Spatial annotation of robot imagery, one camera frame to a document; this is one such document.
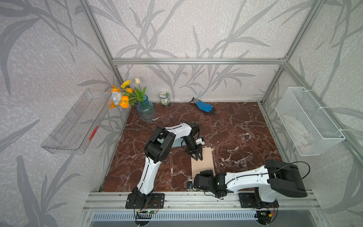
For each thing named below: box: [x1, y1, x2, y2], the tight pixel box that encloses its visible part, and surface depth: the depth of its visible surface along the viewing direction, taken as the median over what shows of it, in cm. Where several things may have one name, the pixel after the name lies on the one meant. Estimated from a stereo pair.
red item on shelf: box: [87, 126, 99, 142], surface depth 65 cm
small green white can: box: [159, 91, 171, 106], surface depth 118 cm
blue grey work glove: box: [189, 96, 217, 116], surface depth 118 cm
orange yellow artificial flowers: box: [110, 77, 147, 110], surface depth 82 cm
